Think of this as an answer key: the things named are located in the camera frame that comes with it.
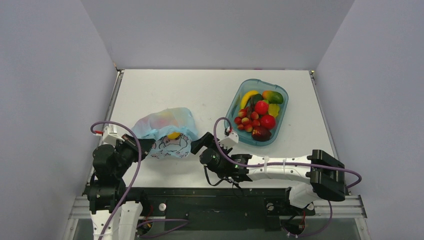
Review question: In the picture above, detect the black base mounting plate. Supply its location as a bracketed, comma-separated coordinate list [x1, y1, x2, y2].
[124, 187, 328, 232]

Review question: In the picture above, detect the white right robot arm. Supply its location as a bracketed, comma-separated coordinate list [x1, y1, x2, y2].
[190, 131, 346, 214]

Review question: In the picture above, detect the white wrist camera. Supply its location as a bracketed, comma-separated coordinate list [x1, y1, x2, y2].
[218, 131, 239, 150]
[101, 124, 122, 146]

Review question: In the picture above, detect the dark red fake fruit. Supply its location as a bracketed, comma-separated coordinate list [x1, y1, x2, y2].
[251, 126, 272, 142]

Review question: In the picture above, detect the yellow fake banana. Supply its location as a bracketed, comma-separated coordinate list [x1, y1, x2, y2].
[240, 90, 259, 109]

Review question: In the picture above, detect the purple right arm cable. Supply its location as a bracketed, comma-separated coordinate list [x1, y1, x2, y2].
[213, 117, 363, 190]

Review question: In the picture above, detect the yellow fake lemon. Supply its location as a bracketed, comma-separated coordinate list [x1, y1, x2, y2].
[167, 132, 181, 140]

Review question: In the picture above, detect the fake cherry bunch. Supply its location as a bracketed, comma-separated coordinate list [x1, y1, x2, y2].
[233, 108, 260, 133]

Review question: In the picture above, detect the yellow fake starfruit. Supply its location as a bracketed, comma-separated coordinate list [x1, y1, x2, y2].
[267, 103, 280, 119]

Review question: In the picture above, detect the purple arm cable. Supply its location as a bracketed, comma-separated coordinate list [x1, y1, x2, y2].
[213, 117, 363, 190]
[90, 120, 143, 240]

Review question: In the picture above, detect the red fake strawberry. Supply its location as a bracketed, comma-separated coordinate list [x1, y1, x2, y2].
[254, 100, 269, 115]

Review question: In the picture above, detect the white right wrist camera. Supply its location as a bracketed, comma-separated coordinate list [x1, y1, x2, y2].
[218, 131, 239, 150]

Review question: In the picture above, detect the green orange fake mango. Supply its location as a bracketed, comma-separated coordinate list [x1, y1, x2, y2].
[262, 90, 285, 105]

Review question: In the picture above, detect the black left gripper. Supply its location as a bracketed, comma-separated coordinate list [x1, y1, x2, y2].
[113, 132, 156, 177]

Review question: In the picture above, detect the light blue plastic bag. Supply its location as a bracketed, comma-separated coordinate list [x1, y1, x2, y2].
[131, 107, 199, 159]

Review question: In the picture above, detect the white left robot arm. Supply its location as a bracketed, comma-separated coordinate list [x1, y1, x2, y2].
[83, 134, 155, 240]

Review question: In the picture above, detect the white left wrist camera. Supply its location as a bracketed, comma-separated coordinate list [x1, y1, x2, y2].
[101, 124, 122, 146]

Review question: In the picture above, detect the teal plastic fruit tray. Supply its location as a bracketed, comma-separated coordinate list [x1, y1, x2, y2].
[226, 78, 289, 147]

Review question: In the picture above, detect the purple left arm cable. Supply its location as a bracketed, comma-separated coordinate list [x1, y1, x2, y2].
[90, 120, 143, 240]

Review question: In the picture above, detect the red fake apple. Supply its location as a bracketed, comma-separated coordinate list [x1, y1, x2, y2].
[259, 114, 276, 130]

